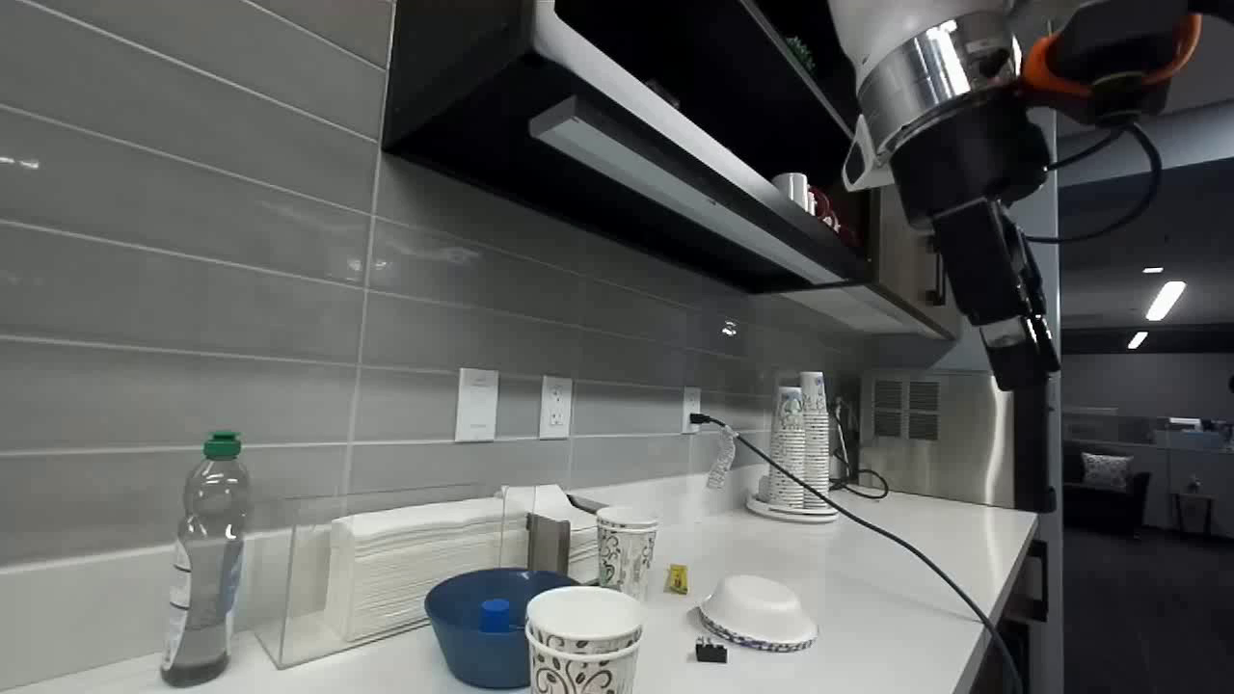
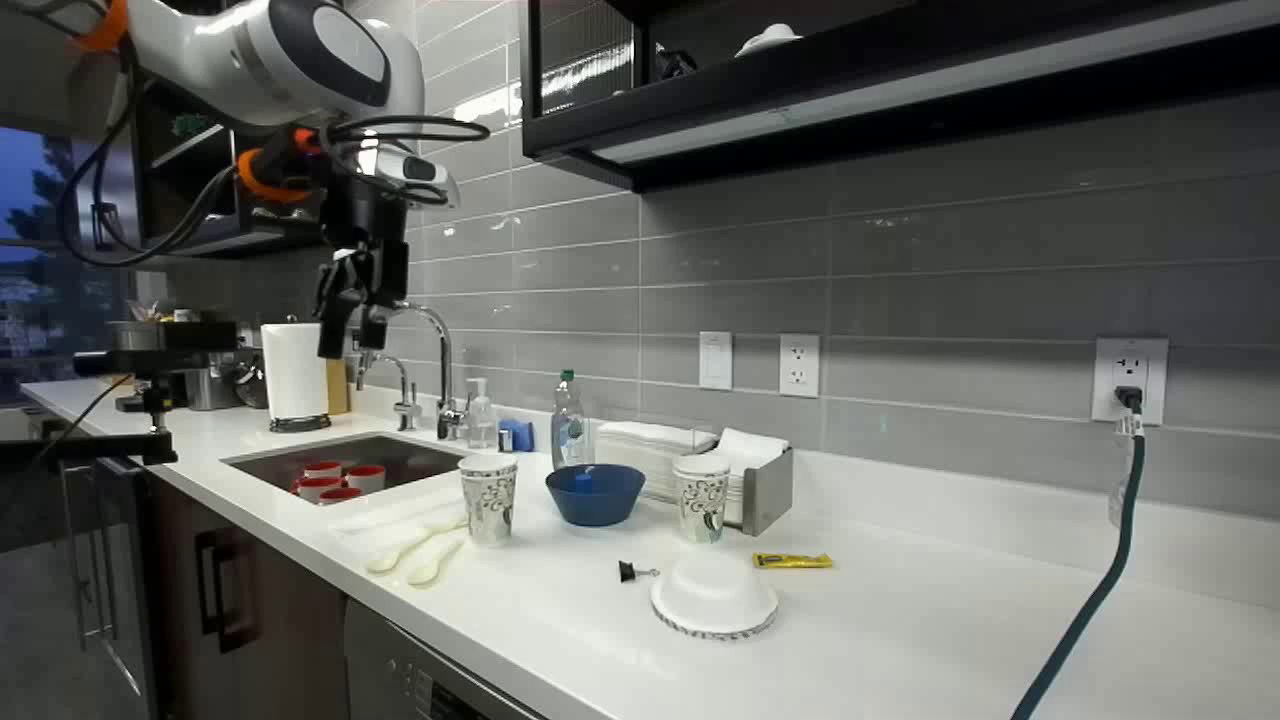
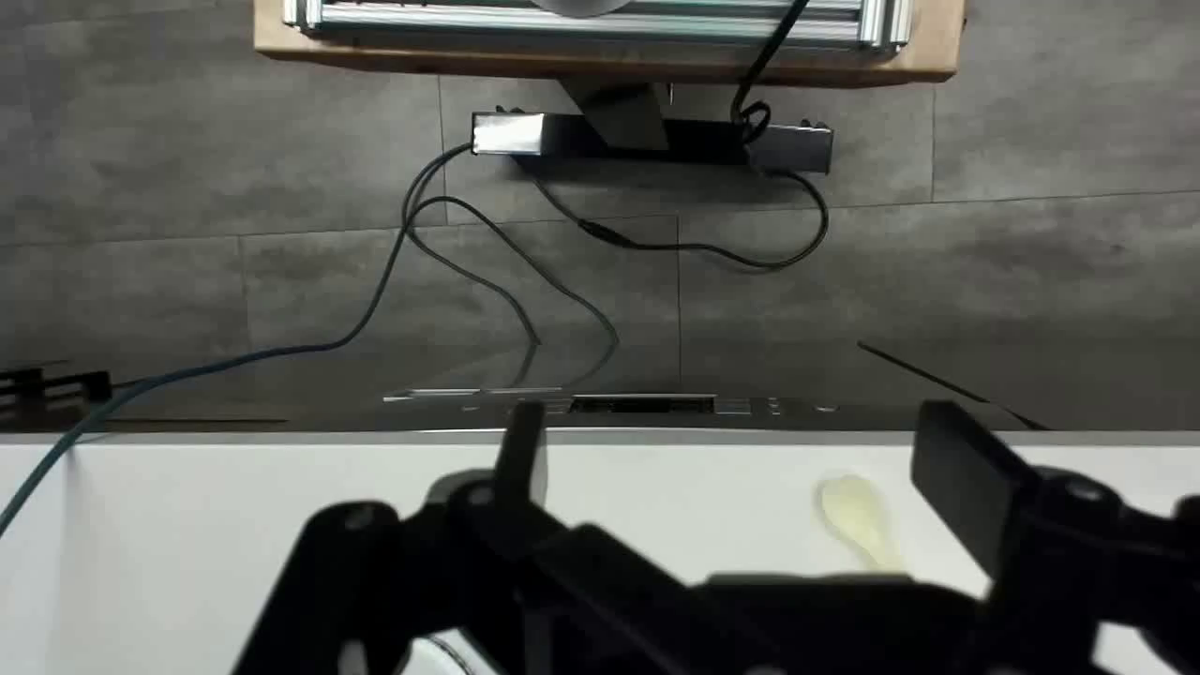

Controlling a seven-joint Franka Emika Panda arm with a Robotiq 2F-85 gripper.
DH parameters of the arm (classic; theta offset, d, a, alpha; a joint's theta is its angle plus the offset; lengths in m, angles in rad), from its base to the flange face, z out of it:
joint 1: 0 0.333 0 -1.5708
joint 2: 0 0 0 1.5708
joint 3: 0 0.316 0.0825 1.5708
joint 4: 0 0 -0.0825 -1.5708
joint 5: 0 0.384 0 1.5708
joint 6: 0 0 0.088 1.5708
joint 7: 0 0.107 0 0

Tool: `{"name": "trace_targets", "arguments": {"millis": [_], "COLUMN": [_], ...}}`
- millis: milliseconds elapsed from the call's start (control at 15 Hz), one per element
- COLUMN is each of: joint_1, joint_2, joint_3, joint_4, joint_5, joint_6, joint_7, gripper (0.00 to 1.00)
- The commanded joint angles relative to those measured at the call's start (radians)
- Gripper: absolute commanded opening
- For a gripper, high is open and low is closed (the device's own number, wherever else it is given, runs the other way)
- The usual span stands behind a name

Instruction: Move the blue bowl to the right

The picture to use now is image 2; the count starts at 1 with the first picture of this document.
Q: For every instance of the white upside-down bowl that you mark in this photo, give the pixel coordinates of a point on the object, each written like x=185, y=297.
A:
x=715, y=598

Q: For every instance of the white wall outlet middle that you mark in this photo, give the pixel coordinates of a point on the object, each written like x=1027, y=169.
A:
x=796, y=367

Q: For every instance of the steel dishwasher front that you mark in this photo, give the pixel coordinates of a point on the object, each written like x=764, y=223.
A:
x=400, y=677

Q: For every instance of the white wall outlet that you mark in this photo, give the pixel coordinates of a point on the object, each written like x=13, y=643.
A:
x=1129, y=367
x=796, y=367

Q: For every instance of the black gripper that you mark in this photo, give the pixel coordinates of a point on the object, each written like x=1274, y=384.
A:
x=370, y=263

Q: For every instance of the white light switch plate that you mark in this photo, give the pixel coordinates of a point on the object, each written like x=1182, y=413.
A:
x=715, y=358

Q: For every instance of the clear plastic water bottle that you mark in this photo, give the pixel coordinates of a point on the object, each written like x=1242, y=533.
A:
x=569, y=435

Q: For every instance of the clear soap dispenser bottle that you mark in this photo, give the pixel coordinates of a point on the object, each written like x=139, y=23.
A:
x=483, y=416

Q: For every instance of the steel napkin dispenser box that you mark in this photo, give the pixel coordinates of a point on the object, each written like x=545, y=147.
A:
x=753, y=468

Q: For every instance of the blue sponge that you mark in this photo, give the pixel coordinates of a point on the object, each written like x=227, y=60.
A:
x=518, y=435

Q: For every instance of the patterned paper cup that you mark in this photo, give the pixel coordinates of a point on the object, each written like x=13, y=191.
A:
x=703, y=497
x=491, y=495

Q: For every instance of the steel sink basin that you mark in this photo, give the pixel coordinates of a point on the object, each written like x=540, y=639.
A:
x=407, y=461

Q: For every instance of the black binder clip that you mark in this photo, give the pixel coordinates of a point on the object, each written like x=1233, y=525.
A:
x=631, y=573

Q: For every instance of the black open wall shelf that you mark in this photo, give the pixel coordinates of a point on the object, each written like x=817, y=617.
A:
x=176, y=151

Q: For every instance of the red bowls in sink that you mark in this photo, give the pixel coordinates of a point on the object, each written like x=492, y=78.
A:
x=331, y=482

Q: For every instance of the right patterned paper cup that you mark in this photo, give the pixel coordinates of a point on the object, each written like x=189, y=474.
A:
x=703, y=497

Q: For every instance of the left patterned paper cup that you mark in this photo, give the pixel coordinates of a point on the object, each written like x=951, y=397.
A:
x=491, y=495

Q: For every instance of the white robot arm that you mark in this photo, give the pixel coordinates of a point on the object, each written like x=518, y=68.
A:
x=342, y=117

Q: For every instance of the wooden lower cabinet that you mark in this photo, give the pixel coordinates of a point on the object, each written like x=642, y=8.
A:
x=239, y=631

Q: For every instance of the paper towel roll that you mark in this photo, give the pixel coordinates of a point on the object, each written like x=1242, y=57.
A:
x=292, y=376

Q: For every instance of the black upper shelf cabinet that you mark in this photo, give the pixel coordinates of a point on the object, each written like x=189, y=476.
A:
x=659, y=93

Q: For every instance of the blue bowl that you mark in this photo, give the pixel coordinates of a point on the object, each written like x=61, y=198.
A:
x=592, y=495

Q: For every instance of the yellow packet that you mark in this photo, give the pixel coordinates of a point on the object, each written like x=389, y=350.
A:
x=794, y=563

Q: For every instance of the white wall outlet right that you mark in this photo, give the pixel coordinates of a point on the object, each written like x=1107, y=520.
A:
x=1129, y=367

